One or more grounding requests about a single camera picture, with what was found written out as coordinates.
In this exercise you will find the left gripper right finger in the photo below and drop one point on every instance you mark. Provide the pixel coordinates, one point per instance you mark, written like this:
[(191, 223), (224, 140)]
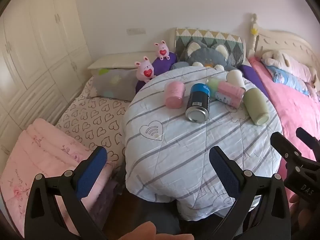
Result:
[(260, 210)]

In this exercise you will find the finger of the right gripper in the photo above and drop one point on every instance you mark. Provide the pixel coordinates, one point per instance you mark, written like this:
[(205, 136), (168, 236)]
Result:
[(287, 150), (310, 141)]

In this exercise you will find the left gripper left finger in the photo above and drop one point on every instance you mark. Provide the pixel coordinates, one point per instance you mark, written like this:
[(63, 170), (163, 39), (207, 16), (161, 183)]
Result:
[(43, 219)]

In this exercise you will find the green pink tin can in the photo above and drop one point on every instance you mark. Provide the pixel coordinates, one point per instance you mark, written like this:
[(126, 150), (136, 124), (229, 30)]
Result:
[(225, 92)]

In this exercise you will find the pale green cup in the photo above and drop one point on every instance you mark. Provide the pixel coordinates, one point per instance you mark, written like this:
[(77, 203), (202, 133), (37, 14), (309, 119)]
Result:
[(256, 105)]

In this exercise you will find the white paper cup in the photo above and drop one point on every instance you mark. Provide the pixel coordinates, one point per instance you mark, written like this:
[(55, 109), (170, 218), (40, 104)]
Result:
[(234, 77)]

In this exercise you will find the small pink cup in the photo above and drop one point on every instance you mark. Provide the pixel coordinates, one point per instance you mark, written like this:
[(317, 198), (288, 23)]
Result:
[(174, 94)]

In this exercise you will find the right hand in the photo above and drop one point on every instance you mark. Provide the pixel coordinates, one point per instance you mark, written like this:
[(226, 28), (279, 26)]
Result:
[(304, 219)]

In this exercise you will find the pink bedspread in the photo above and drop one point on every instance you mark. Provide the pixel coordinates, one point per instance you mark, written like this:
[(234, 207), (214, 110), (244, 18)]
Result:
[(293, 108)]

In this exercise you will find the blue cartoon pillow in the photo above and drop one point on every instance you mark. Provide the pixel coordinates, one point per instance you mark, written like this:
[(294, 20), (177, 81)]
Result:
[(285, 78)]

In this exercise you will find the white dog plush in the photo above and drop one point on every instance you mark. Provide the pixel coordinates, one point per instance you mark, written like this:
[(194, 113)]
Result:
[(283, 61)]

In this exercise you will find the blue black can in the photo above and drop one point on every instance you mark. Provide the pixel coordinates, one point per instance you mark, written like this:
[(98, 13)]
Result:
[(197, 109)]

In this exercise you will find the striped white round quilt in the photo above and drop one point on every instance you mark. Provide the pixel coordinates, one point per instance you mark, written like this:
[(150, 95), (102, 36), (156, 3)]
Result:
[(167, 156)]

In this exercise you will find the heart pattern bedsheet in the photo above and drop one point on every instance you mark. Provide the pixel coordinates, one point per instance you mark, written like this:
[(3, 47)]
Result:
[(96, 122)]

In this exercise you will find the cream wooden headboard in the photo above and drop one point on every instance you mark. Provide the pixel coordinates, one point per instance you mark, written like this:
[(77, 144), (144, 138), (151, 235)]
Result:
[(262, 40)]

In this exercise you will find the triangle pattern pillow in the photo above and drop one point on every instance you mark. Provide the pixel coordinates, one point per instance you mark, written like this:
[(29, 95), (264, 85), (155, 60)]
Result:
[(234, 44)]

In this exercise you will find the grey cat plush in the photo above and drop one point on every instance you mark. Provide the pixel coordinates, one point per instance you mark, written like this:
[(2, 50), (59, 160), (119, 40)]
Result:
[(197, 52)]

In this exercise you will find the grey dotted pillow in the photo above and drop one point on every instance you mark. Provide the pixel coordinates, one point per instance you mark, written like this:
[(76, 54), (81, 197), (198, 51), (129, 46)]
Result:
[(114, 83)]

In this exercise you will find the purple cushion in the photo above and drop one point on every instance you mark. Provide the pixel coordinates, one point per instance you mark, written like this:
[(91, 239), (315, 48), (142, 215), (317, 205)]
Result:
[(160, 67)]

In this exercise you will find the cream wardrobe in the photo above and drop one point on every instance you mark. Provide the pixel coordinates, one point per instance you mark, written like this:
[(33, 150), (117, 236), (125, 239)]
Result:
[(44, 64)]

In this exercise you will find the pink bunny plush back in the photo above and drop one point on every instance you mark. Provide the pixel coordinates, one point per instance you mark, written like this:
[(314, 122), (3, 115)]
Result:
[(162, 51)]

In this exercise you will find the pink bunny plush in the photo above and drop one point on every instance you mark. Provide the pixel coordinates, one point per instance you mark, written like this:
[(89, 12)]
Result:
[(145, 70), (162, 51)]

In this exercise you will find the pink bunny plush front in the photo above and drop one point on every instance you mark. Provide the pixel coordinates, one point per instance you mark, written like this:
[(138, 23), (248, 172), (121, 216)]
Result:
[(145, 70)]

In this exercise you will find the white bedside table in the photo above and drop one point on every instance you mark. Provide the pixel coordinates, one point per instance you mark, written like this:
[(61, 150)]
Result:
[(120, 61)]

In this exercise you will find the wall socket plate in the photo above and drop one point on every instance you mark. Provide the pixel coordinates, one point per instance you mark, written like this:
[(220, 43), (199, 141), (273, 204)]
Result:
[(136, 31)]

